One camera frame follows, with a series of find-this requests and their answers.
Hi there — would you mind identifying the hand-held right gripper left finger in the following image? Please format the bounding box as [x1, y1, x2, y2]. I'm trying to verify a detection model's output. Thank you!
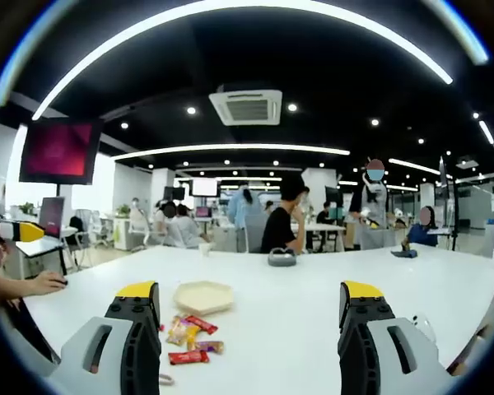
[49, 281, 162, 395]

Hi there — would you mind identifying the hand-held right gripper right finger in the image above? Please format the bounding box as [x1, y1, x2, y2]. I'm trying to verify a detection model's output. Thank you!
[337, 281, 454, 395]

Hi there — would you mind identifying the orange yellow food packet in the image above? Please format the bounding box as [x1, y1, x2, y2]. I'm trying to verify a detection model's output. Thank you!
[165, 315, 201, 346]

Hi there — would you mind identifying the beige hexagonal food container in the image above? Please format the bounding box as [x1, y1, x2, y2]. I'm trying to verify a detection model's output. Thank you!
[172, 281, 235, 317]

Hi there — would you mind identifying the brown purple food packet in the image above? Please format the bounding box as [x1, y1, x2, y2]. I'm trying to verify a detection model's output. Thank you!
[188, 340, 226, 355]

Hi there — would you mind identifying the dark red desk monitor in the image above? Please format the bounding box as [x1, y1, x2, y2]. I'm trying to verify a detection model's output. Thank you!
[39, 196, 66, 239]

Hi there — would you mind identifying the small white device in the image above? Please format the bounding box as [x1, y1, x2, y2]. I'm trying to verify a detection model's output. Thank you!
[411, 314, 437, 346]

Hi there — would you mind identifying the blue cloth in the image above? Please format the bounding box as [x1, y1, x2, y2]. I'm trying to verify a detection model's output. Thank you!
[389, 242, 420, 260]

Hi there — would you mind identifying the grey headset device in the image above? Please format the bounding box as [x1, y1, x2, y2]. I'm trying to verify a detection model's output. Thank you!
[267, 247, 297, 268]

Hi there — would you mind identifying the black tripod stand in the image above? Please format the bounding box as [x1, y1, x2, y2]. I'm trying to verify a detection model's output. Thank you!
[438, 156, 462, 252]

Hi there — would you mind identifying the white bright display screen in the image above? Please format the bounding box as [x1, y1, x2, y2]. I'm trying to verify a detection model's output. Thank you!
[191, 179, 219, 198]

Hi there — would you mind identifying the ceiling light strip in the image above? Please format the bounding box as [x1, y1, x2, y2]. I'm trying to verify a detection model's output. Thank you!
[31, 0, 454, 121]
[109, 143, 351, 161]

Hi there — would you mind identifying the white ceiling air conditioner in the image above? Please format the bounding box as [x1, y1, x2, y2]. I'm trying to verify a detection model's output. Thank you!
[208, 84, 284, 127]

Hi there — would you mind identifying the large red wall monitor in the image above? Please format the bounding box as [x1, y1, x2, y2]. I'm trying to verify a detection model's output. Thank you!
[18, 118, 104, 186]

